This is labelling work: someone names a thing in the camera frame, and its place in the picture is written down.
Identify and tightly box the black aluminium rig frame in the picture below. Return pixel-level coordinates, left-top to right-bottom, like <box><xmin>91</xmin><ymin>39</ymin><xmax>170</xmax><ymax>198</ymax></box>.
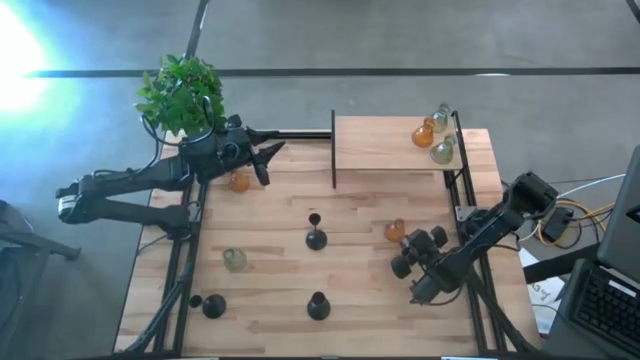
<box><xmin>444</xmin><ymin>169</ymin><xmax>539</xmax><ymax>355</ymax></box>
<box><xmin>122</xmin><ymin>169</ymin><xmax>209</xmax><ymax>355</ymax></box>

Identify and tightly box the black metal bar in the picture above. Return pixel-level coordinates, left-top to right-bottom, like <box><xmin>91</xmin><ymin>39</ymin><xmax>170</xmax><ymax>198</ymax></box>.
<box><xmin>522</xmin><ymin>243</ymin><xmax>601</xmax><ymax>285</ymax></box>

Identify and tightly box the white cable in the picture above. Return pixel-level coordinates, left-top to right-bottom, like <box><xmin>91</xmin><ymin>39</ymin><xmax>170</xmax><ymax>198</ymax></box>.
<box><xmin>557</xmin><ymin>173</ymin><xmax>627</xmax><ymax>200</ymax></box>

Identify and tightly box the black floor tape strip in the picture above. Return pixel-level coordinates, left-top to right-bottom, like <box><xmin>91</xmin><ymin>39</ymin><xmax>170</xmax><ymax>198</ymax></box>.
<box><xmin>183</xmin><ymin>0</ymin><xmax>210</xmax><ymax>59</ymax></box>

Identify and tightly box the white paper sheet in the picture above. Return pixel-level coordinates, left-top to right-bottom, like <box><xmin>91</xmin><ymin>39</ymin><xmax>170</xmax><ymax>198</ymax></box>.
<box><xmin>517</xmin><ymin>247</ymin><xmax>566</xmax><ymax>336</ymax></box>

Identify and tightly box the yellow cable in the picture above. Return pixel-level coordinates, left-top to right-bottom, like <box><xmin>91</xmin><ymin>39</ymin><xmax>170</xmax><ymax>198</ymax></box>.
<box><xmin>532</xmin><ymin>199</ymin><xmax>616</xmax><ymax>249</ymax></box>

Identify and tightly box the black power adapter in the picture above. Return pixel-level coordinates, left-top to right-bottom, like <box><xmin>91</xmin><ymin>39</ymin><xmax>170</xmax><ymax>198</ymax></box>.
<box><xmin>542</xmin><ymin>207</ymin><xmax>575</xmax><ymax>244</ymax></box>

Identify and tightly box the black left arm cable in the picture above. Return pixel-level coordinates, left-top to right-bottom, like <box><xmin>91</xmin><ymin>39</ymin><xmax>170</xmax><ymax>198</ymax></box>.
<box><xmin>141</xmin><ymin>97</ymin><xmax>219</xmax><ymax>147</ymax></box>

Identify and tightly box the tall black metal candlestick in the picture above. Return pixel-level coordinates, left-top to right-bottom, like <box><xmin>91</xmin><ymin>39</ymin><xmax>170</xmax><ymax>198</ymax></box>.
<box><xmin>306</xmin><ymin>291</ymin><xmax>332</xmax><ymax>322</ymax></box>

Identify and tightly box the green potted plant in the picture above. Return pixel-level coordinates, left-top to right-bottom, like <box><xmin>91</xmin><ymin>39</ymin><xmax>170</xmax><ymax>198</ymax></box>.
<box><xmin>134</xmin><ymin>53</ymin><xmax>227</xmax><ymax>139</ymax></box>

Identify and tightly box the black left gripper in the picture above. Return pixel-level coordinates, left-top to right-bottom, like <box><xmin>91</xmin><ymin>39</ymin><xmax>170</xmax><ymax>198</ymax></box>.
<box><xmin>182</xmin><ymin>114</ymin><xmax>286</xmax><ymax>187</ymax></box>

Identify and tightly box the grey laptop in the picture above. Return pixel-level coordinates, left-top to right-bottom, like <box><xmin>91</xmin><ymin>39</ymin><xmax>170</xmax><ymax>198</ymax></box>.
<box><xmin>544</xmin><ymin>144</ymin><xmax>640</xmax><ymax>360</ymax></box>

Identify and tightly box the amber ribbed glass candle holder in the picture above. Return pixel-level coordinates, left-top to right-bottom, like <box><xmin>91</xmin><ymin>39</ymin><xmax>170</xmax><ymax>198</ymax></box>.
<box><xmin>383</xmin><ymin>218</ymin><xmax>407</xmax><ymax>245</ymax></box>
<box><xmin>228</xmin><ymin>170</ymin><xmax>251</xmax><ymax>194</ymax></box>
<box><xmin>411</xmin><ymin>117</ymin><xmax>437</xmax><ymax>149</ymax></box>

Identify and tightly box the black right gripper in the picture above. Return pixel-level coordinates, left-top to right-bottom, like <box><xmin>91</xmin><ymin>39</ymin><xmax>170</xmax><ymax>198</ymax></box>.
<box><xmin>390</xmin><ymin>224</ymin><xmax>450</xmax><ymax>280</ymax></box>

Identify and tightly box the wooden shelf with black frame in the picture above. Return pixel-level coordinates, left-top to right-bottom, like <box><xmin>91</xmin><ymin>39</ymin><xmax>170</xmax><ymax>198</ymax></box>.
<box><xmin>330</xmin><ymin>109</ymin><xmax>469</xmax><ymax>190</ymax></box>

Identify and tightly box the clear ribbed glass candle holder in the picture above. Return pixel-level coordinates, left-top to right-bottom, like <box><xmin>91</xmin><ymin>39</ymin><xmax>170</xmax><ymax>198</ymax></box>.
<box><xmin>222</xmin><ymin>247</ymin><xmax>248</xmax><ymax>274</ymax></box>
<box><xmin>429</xmin><ymin>133</ymin><xmax>459</xmax><ymax>166</ymax></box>
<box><xmin>430</xmin><ymin>102</ymin><xmax>454</xmax><ymax>135</ymax></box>

